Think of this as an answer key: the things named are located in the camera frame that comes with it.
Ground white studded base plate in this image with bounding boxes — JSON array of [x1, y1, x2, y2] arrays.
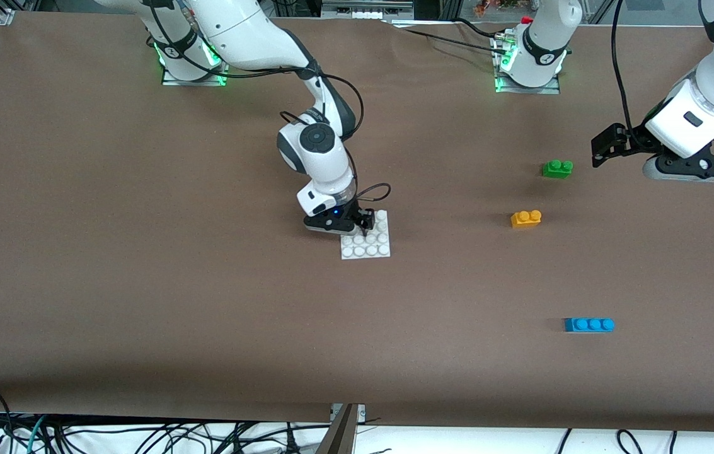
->
[[340, 209, 392, 260]]

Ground yellow two-stud block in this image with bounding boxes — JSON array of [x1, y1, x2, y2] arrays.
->
[[510, 209, 543, 229]]

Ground blue three-stud block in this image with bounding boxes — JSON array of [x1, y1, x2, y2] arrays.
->
[[563, 317, 616, 333]]

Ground brown table cover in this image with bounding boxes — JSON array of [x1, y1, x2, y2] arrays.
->
[[0, 11, 714, 434]]

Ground white power strip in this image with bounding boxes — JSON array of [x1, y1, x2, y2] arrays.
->
[[321, 0, 415, 20]]

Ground grey metal beam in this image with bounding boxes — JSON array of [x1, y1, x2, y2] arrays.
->
[[314, 405, 359, 454]]

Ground black base cable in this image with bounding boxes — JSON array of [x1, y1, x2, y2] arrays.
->
[[454, 18, 505, 38], [402, 28, 509, 50]]

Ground silver metal bracket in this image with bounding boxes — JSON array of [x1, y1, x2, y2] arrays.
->
[[330, 404, 367, 422]]

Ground teal floor cable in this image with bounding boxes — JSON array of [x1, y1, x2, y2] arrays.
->
[[7, 414, 49, 454]]

